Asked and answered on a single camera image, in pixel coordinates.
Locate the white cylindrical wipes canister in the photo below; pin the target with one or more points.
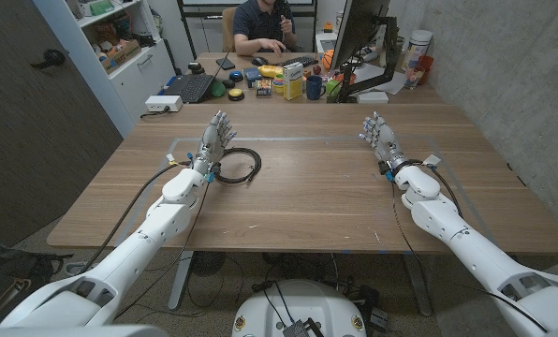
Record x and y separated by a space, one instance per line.
415 49

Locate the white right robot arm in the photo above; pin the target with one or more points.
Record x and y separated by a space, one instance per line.
475 243

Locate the dark blue mug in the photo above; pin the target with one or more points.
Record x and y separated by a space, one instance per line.
314 87

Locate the black smartphone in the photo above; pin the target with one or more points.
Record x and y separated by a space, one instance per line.
225 63

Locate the yellow push button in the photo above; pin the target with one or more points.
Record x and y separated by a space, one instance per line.
235 94

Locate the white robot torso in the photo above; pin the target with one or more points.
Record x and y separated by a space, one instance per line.
299 309

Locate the person in dark shirt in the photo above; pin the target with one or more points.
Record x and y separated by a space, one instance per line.
261 23

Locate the black computer mouse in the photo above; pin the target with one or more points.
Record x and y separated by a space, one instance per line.
259 61

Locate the yellow white carton box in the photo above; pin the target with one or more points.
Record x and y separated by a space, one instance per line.
292 80

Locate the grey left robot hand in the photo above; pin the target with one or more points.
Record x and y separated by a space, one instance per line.
212 139

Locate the orange basketball toy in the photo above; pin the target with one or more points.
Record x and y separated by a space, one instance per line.
327 59

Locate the stacked colourful cups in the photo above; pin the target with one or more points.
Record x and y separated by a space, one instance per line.
278 83

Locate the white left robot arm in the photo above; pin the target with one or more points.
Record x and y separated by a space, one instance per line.
134 243

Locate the wooden chair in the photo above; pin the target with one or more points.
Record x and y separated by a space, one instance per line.
228 29

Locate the blue push button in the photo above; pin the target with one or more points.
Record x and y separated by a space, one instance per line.
236 76

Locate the black computer monitor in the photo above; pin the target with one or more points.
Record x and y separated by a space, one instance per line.
359 28

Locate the cardboard box with items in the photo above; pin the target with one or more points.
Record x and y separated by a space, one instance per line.
117 54

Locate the blue box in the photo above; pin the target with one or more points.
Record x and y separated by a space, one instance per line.
252 76

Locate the black laptop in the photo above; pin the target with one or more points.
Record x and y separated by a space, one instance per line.
192 85

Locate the white power strip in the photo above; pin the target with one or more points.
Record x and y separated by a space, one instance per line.
163 103

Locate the black keyboard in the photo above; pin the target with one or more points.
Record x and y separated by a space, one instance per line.
298 61

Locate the small colourful box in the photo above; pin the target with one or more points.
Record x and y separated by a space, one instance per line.
263 87

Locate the white flat box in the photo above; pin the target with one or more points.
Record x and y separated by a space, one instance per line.
372 97

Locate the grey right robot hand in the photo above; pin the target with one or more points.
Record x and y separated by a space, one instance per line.
383 138

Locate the yellow banana toy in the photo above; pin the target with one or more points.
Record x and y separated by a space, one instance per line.
269 70

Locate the white cabinet shelf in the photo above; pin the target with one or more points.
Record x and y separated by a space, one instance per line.
120 56

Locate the green ball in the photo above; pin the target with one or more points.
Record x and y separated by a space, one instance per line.
217 89

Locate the red plastic cup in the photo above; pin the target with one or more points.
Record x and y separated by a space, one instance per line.
424 65

